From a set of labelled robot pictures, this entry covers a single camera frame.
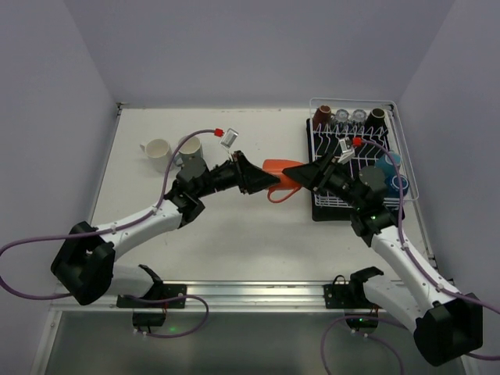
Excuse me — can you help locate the orange mug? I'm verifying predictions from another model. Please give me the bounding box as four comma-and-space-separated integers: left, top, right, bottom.
262, 159, 302, 204

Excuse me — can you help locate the black drip tray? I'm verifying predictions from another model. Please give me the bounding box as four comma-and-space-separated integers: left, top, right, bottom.
306, 120, 399, 221

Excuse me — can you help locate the black mug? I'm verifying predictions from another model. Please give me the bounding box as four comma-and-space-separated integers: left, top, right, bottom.
365, 108, 386, 129

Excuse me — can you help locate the white wire dish rack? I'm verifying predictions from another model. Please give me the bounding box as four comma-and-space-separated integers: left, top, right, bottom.
309, 97, 420, 209

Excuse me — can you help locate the clear glass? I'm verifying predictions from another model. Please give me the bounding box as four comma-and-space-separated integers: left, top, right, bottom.
332, 109, 349, 128
350, 109, 367, 127

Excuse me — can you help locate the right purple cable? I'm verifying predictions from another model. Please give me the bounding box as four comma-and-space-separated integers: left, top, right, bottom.
320, 136, 500, 375

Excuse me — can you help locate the light blue square mug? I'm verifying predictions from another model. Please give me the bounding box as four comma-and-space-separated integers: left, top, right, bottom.
374, 151, 402, 177

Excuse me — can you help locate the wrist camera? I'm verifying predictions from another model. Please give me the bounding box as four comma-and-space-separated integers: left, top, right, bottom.
337, 137, 355, 165
220, 128, 239, 149

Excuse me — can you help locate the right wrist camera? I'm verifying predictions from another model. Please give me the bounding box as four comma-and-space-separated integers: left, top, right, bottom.
337, 137, 355, 165

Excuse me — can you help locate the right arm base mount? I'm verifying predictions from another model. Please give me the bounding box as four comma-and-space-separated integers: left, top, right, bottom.
322, 266, 384, 334

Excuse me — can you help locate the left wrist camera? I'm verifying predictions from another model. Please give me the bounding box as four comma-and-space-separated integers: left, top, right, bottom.
220, 128, 239, 149

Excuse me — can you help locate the brown mug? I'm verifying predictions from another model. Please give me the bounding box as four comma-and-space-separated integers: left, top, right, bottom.
312, 105, 331, 128

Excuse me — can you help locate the purple cable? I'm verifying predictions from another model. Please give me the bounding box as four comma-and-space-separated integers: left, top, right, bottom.
0, 127, 226, 338
320, 136, 500, 375

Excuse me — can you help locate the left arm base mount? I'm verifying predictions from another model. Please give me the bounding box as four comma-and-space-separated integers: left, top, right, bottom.
116, 265, 197, 338

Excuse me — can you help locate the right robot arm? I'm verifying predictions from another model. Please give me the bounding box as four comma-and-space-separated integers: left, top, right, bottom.
283, 155, 483, 366

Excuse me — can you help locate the clear glass left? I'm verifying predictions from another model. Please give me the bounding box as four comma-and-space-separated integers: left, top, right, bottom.
332, 109, 349, 128

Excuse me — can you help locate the dark blue mug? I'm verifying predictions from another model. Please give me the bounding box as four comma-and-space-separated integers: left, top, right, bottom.
385, 174, 409, 198

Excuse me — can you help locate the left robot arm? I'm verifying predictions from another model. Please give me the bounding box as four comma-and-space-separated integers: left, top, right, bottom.
51, 151, 280, 305

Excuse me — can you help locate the aluminium rail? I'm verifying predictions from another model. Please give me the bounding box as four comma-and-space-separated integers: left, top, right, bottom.
48, 279, 423, 313

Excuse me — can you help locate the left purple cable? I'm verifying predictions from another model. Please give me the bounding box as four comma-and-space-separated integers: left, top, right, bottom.
0, 127, 226, 338

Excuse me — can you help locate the clear glass right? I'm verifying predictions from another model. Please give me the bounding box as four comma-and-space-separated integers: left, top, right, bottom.
350, 109, 367, 127

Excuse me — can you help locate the grey-blue mug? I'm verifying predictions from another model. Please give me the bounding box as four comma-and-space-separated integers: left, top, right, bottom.
173, 136, 203, 166

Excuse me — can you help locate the white mug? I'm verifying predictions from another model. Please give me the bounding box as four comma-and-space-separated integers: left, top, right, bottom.
140, 138, 172, 173

